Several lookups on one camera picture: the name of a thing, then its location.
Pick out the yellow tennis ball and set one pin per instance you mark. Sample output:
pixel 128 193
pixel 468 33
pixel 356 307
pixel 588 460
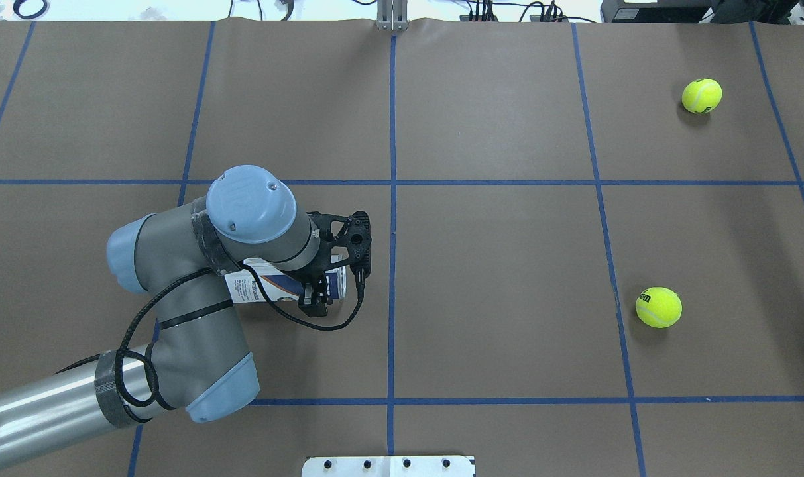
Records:
pixel 701 96
pixel 658 307

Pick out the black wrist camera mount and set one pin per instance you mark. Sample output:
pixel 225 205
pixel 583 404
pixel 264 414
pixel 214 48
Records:
pixel 353 233

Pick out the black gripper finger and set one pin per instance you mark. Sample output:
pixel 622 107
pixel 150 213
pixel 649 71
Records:
pixel 314 298

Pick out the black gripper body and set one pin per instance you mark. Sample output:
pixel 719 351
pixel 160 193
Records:
pixel 316 289

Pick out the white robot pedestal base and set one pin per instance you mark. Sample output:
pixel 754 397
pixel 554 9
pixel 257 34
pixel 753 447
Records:
pixel 419 465

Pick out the aluminium bracket table edge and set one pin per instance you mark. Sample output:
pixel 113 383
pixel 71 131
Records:
pixel 392 15

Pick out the white blue tennis ball can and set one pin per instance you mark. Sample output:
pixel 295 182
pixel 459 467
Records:
pixel 279 287

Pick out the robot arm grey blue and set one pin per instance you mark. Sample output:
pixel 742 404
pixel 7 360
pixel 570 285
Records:
pixel 185 349

